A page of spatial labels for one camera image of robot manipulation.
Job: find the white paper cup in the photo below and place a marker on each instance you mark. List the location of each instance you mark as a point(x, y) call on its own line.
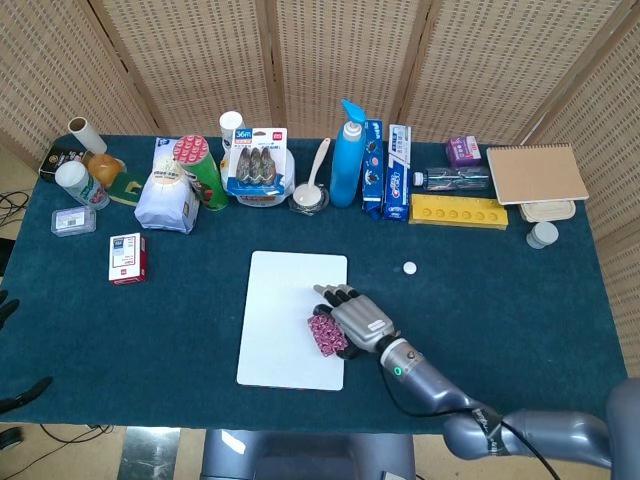
point(230, 125)

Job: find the red and white box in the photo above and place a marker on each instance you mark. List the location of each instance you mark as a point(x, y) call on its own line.
point(125, 260)

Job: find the clear plastic storage container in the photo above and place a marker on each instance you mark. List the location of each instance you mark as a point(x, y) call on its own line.
point(260, 199)

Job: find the blue Oreo box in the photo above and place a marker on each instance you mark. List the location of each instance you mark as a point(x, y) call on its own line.
point(372, 170)

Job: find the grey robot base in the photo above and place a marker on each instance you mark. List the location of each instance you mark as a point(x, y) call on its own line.
point(310, 455)

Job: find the beige lunch box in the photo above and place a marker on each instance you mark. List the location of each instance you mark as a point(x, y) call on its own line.
point(547, 211)

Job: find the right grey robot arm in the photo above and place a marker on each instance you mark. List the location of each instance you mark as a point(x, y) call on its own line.
point(435, 390)

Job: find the purple small box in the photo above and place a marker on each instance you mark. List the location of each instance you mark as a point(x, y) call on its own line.
point(464, 151)

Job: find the black tin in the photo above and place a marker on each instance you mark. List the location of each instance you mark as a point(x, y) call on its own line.
point(55, 162)

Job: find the green Pringles can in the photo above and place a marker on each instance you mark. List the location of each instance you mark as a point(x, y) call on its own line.
point(207, 180)

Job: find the lavender paper bag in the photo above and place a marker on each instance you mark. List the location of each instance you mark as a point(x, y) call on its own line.
point(165, 200)

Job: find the small clear plastic box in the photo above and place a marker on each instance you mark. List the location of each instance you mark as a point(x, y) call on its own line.
point(73, 221)

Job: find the blister pack of clips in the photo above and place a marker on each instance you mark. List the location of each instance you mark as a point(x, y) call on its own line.
point(257, 160)

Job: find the white bottle green label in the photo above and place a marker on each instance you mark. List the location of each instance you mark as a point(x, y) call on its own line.
point(82, 185)

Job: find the Crest toothpaste box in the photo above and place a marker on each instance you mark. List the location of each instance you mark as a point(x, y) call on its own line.
point(397, 175)

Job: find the white rectangular board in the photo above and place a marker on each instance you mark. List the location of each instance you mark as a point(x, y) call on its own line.
point(280, 310)

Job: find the dark patterned bowl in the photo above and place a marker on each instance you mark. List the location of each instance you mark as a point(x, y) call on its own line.
point(312, 209)

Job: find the white cardboard tube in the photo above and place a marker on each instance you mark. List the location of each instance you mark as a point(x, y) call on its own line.
point(87, 135)

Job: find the small grey jar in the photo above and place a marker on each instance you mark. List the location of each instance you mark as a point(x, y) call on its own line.
point(542, 235)

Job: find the yellow green sponge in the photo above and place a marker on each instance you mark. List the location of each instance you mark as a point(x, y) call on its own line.
point(127, 192)

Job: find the woven folding screen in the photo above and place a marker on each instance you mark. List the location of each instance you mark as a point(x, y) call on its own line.
point(320, 60)

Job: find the small white round disc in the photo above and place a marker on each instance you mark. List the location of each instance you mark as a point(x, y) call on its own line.
point(410, 268)

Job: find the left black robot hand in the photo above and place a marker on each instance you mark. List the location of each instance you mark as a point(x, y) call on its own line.
point(9, 311)

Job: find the brown spiral notebook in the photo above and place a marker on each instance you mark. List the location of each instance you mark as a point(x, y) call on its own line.
point(537, 172)

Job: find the blue plastic bottle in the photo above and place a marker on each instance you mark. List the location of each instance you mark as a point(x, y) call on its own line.
point(346, 170)

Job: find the clear water bottle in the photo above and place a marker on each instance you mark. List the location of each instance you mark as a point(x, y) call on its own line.
point(455, 179)

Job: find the yellow holed tray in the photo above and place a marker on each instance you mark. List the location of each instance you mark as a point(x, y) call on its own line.
point(457, 215)

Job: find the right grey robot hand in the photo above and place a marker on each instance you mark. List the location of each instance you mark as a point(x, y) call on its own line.
point(360, 317)

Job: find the cream plastic spoon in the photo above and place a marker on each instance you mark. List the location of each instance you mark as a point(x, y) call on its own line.
point(307, 195)

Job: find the magenta patterned card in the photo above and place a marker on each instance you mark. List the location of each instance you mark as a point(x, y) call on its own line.
point(325, 335)

